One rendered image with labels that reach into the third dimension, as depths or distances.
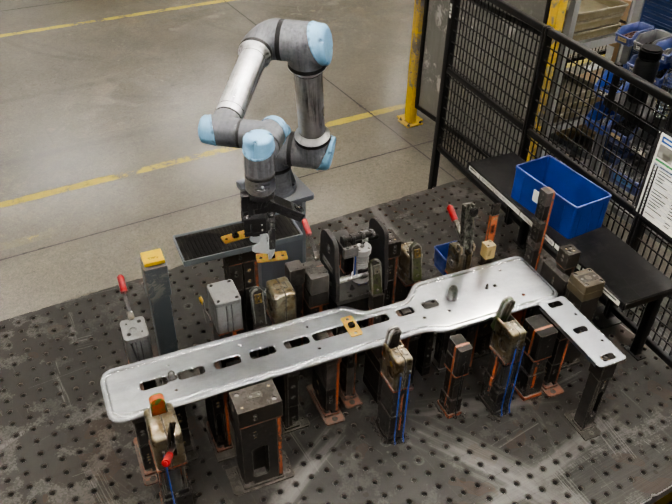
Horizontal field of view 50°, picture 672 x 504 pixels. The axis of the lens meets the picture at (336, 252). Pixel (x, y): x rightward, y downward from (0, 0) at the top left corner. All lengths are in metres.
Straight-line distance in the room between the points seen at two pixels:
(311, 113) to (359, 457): 1.04
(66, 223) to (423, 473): 2.90
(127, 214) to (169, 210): 0.24
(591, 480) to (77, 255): 2.93
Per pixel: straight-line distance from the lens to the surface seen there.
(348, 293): 2.28
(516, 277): 2.37
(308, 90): 2.19
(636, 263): 2.52
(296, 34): 2.09
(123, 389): 2.01
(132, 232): 4.29
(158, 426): 1.83
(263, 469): 2.11
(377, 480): 2.14
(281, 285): 2.13
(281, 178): 2.44
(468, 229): 2.33
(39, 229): 4.46
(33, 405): 2.46
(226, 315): 2.08
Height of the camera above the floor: 2.46
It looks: 38 degrees down
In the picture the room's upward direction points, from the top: 2 degrees clockwise
